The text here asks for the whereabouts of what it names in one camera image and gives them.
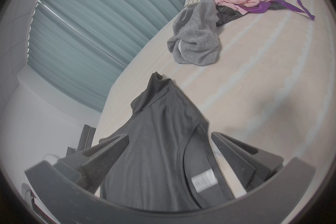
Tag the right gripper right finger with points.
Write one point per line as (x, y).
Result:
(244, 162)

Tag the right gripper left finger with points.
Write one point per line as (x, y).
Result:
(91, 165)

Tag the black T-shirt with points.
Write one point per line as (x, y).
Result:
(157, 139)

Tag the bed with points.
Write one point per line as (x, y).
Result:
(262, 73)

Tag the black chest of drawers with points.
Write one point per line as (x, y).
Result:
(86, 139)

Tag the blue-green curtain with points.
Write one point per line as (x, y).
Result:
(110, 2)
(73, 65)

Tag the grey garment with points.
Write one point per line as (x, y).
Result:
(194, 39)

